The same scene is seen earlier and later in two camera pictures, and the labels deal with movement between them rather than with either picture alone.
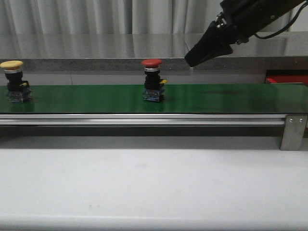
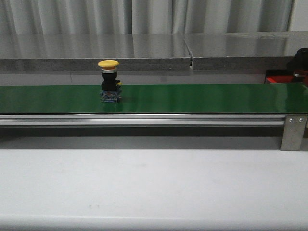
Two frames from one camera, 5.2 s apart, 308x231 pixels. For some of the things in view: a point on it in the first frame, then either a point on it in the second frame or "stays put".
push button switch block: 18,90 → 111,90
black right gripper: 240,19 → 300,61
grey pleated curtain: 120,17 stays put
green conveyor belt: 195,98 stays put
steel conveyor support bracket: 294,129 stays put
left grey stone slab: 96,52 stays put
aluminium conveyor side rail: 141,119 stays put
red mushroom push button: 154,89 → 299,75
